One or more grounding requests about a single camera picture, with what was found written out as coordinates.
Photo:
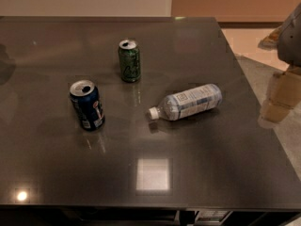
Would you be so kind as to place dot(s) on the green soda can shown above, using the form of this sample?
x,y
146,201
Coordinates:
x,y
129,60

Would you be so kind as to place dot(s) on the clear plastic water bottle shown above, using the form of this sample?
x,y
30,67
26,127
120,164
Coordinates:
x,y
187,103

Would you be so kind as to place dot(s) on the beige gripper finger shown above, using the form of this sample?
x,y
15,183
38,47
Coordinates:
x,y
282,96

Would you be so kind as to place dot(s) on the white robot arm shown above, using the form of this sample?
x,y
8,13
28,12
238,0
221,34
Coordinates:
x,y
289,40

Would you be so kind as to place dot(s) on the blue soda can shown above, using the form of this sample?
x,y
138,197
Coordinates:
x,y
86,102

